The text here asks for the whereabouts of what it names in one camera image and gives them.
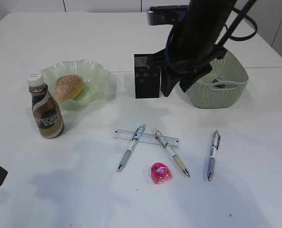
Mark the transparent plastic ruler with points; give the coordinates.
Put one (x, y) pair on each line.
(147, 138)

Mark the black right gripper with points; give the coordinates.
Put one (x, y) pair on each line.
(185, 53)

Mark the sugared bread roll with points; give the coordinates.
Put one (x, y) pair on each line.
(68, 87)

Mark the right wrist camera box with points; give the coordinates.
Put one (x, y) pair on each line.
(164, 15)

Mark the grey pen right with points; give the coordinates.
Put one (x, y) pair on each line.
(212, 154)

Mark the beige pen middle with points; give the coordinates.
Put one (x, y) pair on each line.
(170, 151)

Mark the brown paper ball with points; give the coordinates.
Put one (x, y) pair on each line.
(218, 80)

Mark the black mesh pen holder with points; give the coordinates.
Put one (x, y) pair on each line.
(147, 80)

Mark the green wavy glass plate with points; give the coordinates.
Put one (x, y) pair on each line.
(94, 76)

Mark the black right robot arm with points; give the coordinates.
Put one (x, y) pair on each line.
(205, 15)

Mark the blue grey pen left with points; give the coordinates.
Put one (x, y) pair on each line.
(135, 138)

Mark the green plastic basket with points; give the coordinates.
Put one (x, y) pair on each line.
(203, 94)

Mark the brown Nescafe coffee bottle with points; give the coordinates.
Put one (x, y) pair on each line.
(45, 109)

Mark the pink pencil sharpener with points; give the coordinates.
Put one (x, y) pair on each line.
(160, 173)

